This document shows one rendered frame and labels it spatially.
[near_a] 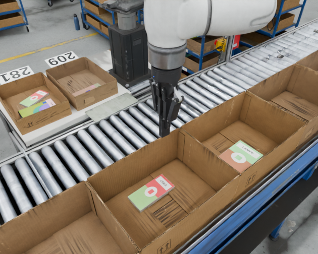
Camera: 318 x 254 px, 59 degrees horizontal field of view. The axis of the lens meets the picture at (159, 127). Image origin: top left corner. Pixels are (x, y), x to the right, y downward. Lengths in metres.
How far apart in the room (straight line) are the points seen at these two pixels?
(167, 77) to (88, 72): 1.36
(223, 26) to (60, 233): 0.78
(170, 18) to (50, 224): 0.70
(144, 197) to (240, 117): 0.62
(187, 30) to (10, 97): 1.46
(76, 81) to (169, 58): 1.33
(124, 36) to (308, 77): 1.00
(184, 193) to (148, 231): 0.19
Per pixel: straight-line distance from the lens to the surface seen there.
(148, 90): 1.86
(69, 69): 1.99
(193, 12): 0.61
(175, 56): 0.65
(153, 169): 1.11
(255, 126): 1.35
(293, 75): 1.63
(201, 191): 1.07
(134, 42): 1.76
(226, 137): 1.28
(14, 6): 4.78
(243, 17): 0.65
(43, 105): 1.70
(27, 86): 1.93
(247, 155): 1.13
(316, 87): 1.60
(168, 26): 0.61
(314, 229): 2.24
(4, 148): 2.78
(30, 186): 1.37
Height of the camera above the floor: 1.75
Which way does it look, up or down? 42 degrees down
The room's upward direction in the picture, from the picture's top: straight up
